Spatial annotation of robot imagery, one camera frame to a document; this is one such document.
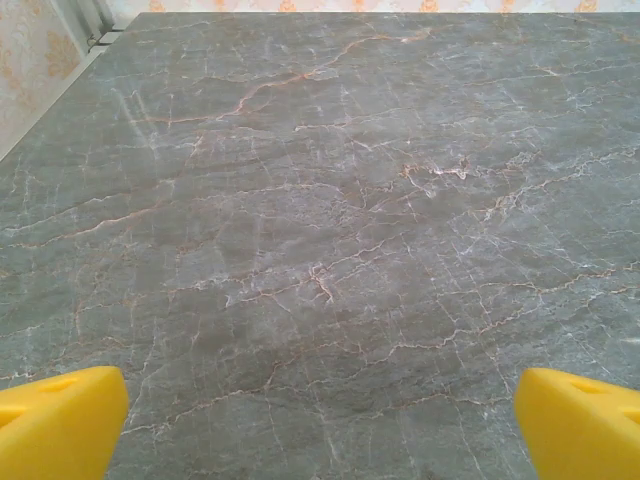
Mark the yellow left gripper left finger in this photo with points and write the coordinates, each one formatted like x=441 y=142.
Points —
x=55 y=430

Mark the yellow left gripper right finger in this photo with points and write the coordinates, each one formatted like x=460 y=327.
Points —
x=585 y=435

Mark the aluminium frame post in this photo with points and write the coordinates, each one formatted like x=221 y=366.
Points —
x=99 y=15

